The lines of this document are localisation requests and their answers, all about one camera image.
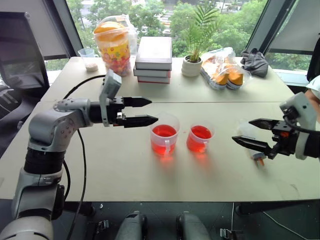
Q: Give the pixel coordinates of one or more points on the grey rounded robot leg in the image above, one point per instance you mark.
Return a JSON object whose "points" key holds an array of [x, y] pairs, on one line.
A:
{"points": [[192, 226], [131, 226]]}

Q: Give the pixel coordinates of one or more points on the white book red edge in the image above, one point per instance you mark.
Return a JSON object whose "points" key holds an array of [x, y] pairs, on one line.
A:
{"points": [[153, 80]]}

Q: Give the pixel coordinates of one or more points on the cup red liquid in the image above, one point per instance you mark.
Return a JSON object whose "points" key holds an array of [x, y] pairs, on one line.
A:
{"points": [[163, 140], [198, 140]]}

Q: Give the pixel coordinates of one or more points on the person in white shirt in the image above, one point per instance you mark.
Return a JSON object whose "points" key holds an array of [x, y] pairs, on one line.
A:
{"points": [[315, 87]]}

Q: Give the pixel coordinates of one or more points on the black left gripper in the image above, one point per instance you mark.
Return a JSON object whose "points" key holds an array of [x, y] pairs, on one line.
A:
{"points": [[115, 103]]}

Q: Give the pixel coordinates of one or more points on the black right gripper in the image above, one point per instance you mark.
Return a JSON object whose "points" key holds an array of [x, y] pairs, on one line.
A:
{"points": [[285, 140]]}

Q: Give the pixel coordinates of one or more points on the bagged candy jar orange lid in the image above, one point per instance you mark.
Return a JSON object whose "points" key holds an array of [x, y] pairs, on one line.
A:
{"points": [[115, 47]]}

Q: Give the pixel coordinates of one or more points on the thin white book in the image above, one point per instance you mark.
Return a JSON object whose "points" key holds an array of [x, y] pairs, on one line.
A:
{"points": [[151, 73]]}

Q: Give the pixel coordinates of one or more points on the black office chair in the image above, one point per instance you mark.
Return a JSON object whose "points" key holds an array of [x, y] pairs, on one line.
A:
{"points": [[12, 107]]}

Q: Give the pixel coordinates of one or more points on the clear measuring cup white powder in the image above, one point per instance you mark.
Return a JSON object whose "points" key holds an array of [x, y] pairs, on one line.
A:
{"points": [[88, 58]]}

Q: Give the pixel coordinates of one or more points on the grey crumpled cloth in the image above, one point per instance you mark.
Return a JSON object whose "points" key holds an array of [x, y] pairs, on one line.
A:
{"points": [[256, 62]]}

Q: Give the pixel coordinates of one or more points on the large white book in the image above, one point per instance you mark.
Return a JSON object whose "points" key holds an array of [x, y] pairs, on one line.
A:
{"points": [[155, 52]]}

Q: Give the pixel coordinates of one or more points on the black monitor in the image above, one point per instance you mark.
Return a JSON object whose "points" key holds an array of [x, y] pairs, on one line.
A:
{"points": [[20, 55]]}

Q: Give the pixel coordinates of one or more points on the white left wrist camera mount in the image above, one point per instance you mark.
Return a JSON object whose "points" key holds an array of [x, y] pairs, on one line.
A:
{"points": [[110, 82]]}

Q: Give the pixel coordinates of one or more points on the green plant in white pot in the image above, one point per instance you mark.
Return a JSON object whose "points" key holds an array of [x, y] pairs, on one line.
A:
{"points": [[192, 66]]}

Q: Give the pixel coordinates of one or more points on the black table foot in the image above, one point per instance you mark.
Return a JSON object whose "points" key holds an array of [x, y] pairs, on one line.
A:
{"points": [[272, 207]]}

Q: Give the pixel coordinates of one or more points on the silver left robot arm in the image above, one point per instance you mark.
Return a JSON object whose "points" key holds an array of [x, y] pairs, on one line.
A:
{"points": [[45, 125]]}

